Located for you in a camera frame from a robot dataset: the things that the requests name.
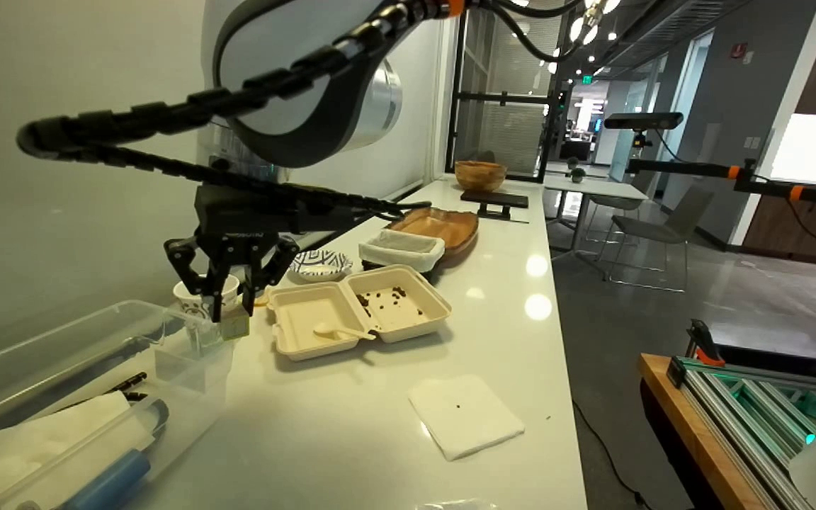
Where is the patterned small bowl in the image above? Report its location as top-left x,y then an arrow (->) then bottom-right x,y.
288,249 -> 354,283

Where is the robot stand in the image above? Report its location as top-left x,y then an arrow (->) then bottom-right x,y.
637,339 -> 816,510

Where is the black framed glass partition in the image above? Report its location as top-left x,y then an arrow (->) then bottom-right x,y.
446,0 -> 569,182

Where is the clear plastic bin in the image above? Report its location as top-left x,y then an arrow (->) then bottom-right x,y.
0,299 -> 236,510

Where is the black basket with white liner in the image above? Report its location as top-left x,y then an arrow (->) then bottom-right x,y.
358,228 -> 446,278

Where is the black flat stand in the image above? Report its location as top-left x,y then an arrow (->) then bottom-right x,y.
460,189 -> 530,223

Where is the wooden bowl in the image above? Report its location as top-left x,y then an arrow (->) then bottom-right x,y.
454,160 -> 507,194

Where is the white paper cup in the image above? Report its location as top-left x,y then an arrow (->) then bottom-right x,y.
172,274 -> 241,321

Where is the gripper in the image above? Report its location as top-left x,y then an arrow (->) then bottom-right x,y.
164,184 -> 302,324

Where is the wooden tray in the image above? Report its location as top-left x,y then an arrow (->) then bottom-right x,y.
385,206 -> 480,261

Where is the black cable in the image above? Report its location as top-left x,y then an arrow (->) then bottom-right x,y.
572,399 -> 655,510

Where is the red and black clamp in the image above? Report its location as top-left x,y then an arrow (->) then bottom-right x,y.
686,318 -> 727,368

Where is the yellow-green cube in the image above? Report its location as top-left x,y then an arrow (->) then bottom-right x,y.
220,309 -> 251,341

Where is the white napkin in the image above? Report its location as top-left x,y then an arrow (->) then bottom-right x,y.
407,373 -> 526,463

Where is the white plastic spoon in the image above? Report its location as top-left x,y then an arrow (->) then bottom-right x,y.
312,322 -> 378,343

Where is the black pen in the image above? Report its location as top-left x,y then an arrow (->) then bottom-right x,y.
98,371 -> 149,398

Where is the camera on mount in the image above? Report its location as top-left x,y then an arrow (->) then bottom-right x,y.
603,111 -> 816,210

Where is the beige clamshell takeaway container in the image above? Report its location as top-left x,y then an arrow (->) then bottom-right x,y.
266,263 -> 453,363

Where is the white table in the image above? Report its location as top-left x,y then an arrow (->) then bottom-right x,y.
542,173 -> 650,278

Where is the grey chair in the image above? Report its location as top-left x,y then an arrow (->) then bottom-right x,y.
605,185 -> 715,294

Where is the white paper towel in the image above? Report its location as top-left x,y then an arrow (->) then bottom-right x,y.
0,390 -> 152,498

